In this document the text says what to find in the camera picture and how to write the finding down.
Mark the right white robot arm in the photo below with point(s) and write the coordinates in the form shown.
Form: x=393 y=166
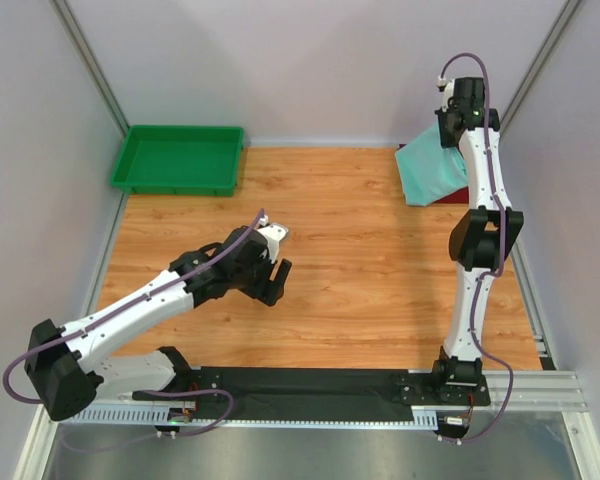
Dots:
x=479 y=244

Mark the aluminium frame post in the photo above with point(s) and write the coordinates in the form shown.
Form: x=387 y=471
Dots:
x=77 y=37
x=565 y=16

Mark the green plastic tray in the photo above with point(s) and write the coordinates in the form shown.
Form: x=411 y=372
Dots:
x=179 y=160

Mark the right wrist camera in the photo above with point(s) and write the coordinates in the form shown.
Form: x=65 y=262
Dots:
x=463 y=92

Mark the aluminium front rail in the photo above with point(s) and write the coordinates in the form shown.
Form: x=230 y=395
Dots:
x=548 y=390

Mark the right aluminium frame post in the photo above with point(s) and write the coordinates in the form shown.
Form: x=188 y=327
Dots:
x=565 y=16

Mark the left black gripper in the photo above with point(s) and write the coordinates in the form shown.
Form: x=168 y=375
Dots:
x=275 y=292

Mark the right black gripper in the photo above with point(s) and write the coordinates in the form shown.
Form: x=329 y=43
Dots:
x=446 y=141

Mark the left aluminium frame post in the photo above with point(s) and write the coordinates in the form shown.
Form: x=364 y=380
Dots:
x=77 y=37

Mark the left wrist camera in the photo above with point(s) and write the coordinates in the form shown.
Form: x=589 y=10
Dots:
x=274 y=234

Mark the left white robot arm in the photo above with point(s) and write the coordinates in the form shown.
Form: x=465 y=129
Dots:
x=70 y=365

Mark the folded dark red t shirt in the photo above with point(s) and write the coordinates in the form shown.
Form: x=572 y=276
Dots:
x=458 y=197

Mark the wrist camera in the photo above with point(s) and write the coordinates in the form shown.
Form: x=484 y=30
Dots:
x=274 y=234
x=463 y=92

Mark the black base mat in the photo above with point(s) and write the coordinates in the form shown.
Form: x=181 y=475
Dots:
x=312 y=395

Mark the teal t shirt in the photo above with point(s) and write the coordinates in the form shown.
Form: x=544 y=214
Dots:
x=427 y=171

